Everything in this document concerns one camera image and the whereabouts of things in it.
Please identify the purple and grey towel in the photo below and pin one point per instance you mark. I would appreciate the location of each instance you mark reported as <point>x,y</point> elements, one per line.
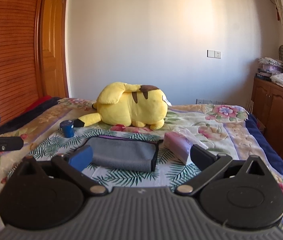
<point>124,154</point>

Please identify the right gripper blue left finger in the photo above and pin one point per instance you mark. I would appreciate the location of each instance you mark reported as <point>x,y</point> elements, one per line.
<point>70,167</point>

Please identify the dark blue blanket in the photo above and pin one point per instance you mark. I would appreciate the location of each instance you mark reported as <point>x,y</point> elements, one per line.
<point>274,159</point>

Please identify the stack of folded linens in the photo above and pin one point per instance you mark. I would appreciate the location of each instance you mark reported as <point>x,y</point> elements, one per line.
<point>269,67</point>

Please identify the wooden louvered wardrobe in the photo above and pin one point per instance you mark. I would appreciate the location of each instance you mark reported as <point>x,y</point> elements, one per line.
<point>32,54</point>

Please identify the wooden low cabinet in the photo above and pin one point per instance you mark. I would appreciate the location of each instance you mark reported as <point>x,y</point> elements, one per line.
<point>267,100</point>

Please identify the white wall switch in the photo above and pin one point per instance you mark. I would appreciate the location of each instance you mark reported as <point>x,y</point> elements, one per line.
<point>214,54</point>

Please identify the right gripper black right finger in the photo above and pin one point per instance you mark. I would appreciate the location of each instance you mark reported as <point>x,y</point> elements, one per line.
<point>212,168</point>

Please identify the blue cup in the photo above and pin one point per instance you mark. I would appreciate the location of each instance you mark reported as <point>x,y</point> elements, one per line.
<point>67,127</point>

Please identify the yellow plush toy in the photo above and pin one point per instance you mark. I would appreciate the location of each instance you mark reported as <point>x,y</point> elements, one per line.
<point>128,105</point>

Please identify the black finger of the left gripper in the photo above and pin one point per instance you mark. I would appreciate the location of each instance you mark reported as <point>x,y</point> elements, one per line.
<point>11,143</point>

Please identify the floral quilt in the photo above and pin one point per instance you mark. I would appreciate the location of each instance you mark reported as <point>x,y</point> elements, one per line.
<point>222,125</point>

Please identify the leaf pattern sheet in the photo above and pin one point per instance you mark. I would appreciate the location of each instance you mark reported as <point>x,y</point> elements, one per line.
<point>170,171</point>

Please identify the red cloth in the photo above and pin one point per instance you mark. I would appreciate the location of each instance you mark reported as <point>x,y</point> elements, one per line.
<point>39,106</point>

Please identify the pink tissue pack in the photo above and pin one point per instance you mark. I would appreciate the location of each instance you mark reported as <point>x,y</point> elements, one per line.
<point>180,142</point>

